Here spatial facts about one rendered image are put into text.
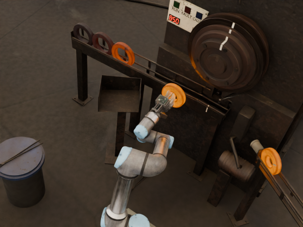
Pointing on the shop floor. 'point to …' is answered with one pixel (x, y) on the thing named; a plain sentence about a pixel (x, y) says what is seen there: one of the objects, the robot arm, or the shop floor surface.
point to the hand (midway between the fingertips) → (173, 93)
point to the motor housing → (224, 172)
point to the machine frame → (196, 137)
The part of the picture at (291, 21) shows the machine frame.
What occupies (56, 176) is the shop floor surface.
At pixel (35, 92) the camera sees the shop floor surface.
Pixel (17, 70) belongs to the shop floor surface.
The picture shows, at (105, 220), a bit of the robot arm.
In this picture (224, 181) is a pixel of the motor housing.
